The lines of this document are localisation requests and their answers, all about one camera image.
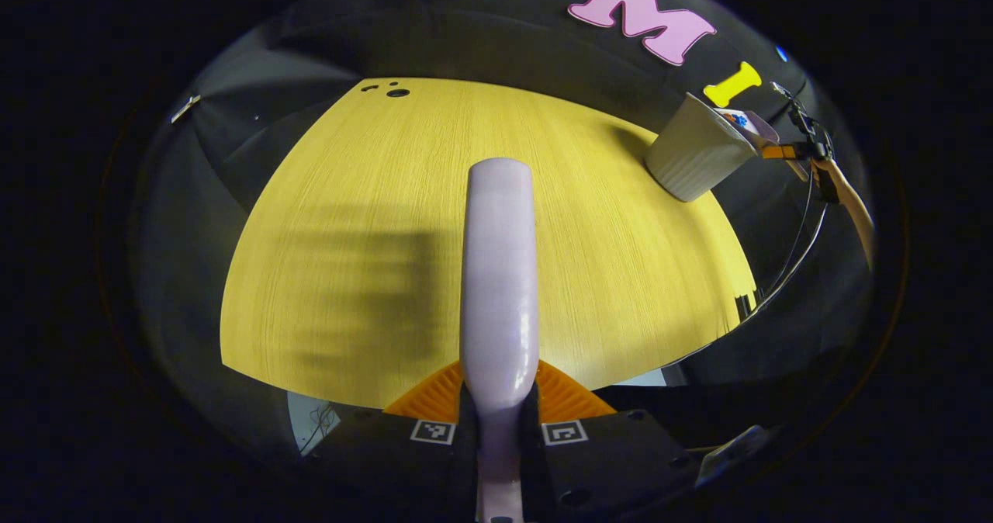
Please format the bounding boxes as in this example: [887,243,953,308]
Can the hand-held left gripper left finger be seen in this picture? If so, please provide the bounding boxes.
[310,360,478,523]

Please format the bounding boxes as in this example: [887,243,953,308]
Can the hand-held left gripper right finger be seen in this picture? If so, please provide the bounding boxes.
[520,358,699,523]

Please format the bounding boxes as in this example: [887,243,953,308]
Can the pink dustpan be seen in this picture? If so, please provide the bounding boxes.
[714,108,780,150]

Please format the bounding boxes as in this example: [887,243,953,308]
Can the white ribbed garbage bin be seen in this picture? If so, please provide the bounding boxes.
[644,92,757,203]

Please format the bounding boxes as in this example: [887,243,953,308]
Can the small pink broom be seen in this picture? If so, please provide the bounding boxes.
[459,158,540,523]

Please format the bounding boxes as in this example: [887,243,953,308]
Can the yellow wooden desktop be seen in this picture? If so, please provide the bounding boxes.
[220,78,757,409]

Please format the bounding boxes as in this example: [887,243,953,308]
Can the black backdrop cloth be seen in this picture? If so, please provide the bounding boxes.
[132,0,870,431]

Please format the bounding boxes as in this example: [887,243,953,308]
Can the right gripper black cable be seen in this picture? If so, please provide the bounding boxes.
[743,165,828,324]

